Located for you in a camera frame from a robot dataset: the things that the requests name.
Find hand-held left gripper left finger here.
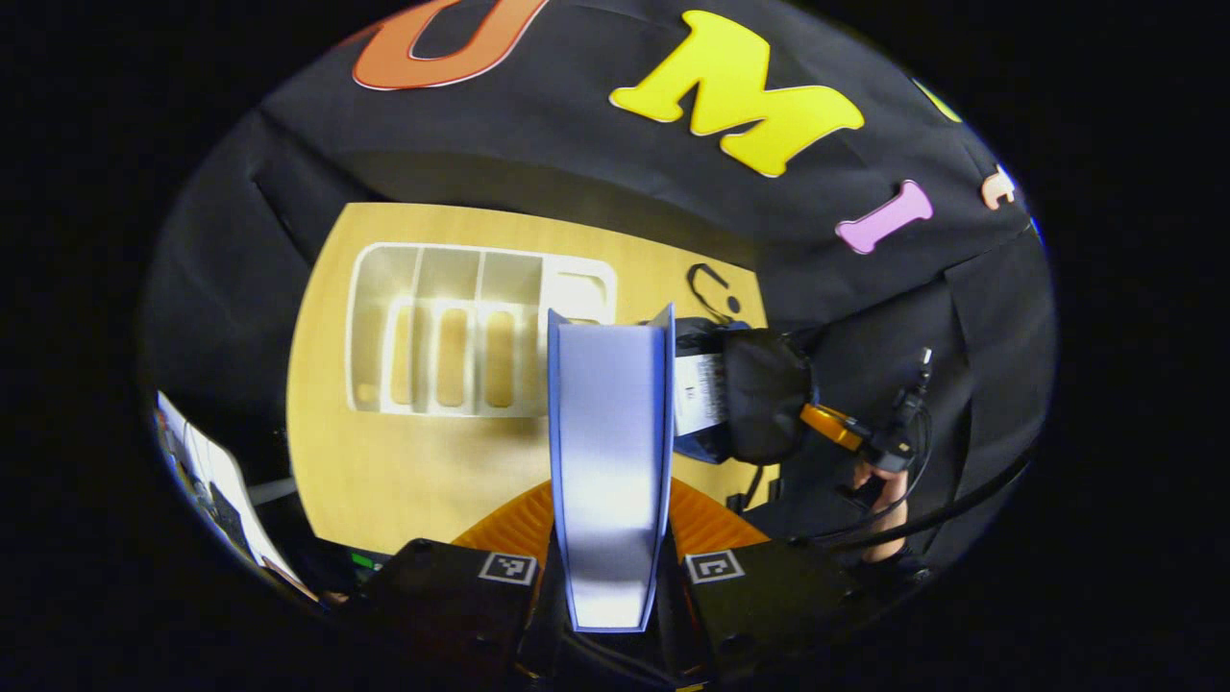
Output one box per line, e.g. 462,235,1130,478
370,479,558,679

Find white printed label tag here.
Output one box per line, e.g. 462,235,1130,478
673,352,729,438

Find blue schoolbag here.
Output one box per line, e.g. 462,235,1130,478
673,317,820,468

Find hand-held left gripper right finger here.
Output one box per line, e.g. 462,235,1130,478
663,478,852,676

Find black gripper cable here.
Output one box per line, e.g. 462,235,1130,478
796,404,1037,556

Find white bookshelf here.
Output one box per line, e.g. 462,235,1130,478
344,242,619,420

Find black strap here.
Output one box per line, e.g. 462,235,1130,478
686,261,733,325

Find colourful printed papers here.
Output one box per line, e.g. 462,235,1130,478
152,389,323,605

